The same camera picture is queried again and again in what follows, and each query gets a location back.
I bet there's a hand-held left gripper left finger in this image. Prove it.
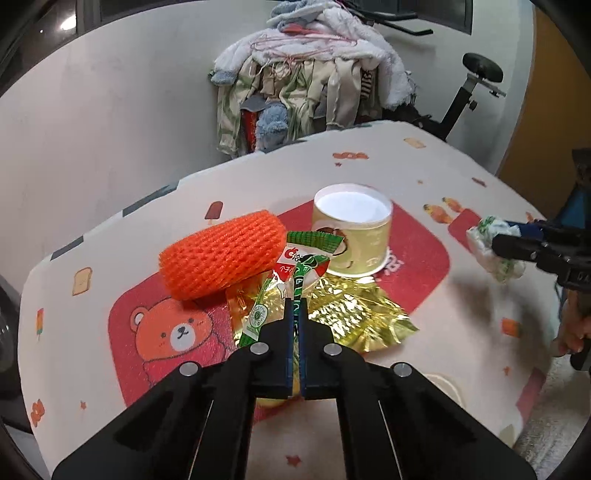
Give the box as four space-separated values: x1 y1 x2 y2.
52 298 296 480

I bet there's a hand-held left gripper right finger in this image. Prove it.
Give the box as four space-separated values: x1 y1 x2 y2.
298 298 539 480

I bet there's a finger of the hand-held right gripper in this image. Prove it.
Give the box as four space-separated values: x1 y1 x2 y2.
492 234 568 273
505 220 591 245

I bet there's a white green wrapper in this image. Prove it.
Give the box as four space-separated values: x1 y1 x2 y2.
466 215 527 284

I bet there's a green and red snack wrapper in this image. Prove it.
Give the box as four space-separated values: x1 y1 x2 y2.
238 231 345 349

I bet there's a person's right forearm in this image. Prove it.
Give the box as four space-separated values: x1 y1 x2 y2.
512 355 588 467

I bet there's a person's right hand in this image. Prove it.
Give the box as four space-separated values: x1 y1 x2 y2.
551 288 591 357

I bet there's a golden foil wrapper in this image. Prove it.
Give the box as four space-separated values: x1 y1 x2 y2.
226 272 420 354

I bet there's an orange foam fruit net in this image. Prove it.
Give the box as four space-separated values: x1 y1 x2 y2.
159 209 288 302

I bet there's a beige paper cup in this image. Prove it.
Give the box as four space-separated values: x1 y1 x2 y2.
312 183 394 276

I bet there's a black exercise bike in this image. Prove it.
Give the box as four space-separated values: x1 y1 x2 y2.
355 0 506 141

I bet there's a bear print table cover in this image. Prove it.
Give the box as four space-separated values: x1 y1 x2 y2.
17 119 561 480

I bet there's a pile of clothes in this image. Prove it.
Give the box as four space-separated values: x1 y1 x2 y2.
208 0 416 158

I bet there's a dark window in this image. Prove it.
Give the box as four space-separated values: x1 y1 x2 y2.
74 0 474 35

